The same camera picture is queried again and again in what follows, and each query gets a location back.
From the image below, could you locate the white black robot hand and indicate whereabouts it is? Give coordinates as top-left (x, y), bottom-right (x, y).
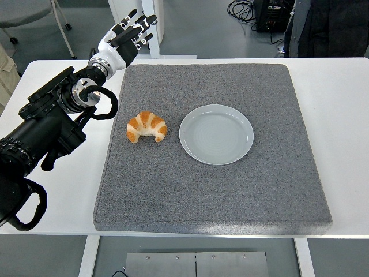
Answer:
top-left (97, 8), bottom-right (159, 72)

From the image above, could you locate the golden croissant bread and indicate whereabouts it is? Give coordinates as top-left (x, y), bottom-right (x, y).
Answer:
top-left (126, 111), bottom-right (168, 144)

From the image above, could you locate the round grey plate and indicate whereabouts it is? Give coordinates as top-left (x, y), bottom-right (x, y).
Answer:
top-left (179, 104), bottom-right (255, 166)

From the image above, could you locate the white cabinet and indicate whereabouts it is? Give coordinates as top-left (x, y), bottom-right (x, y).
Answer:
top-left (108, 0), bottom-right (165, 46)

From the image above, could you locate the grey chair on wheels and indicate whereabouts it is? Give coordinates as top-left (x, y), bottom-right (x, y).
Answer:
top-left (0, 0), bottom-right (78, 61)

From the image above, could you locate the black electronics box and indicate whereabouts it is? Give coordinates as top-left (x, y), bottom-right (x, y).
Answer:
top-left (253, 0), bottom-right (296, 33)

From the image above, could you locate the grey speckled mat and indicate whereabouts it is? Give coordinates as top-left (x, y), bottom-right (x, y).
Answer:
top-left (92, 63), bottom-right (333, 235)

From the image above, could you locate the white table leg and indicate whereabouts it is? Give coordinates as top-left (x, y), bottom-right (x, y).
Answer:
top-left (293, 238), bottom-right (315, 277)
top-left (78, 235), bottom-right (100, 277)

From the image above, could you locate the person in dark clothing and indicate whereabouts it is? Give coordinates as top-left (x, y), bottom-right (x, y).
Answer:
top-left (284, 0), bottom-right (369, 58)

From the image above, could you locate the white post with base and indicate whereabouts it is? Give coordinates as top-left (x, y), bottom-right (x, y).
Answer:
top-left (135, 0), bottom-right (198, 60)

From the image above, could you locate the black floor cable bundle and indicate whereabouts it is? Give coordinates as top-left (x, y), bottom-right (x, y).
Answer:
top-left (227, 0), bottom-right (258, 32)

